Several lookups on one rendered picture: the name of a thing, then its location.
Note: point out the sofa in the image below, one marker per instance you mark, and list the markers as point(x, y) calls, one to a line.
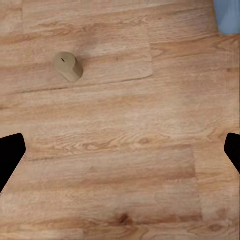
point(228, 17)

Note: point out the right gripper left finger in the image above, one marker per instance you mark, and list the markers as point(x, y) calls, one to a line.
point(12, 150)

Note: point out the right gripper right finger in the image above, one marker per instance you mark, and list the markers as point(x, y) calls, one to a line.
point(232, 149)

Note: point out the pillar candle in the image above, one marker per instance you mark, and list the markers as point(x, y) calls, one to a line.
point(69, 67)

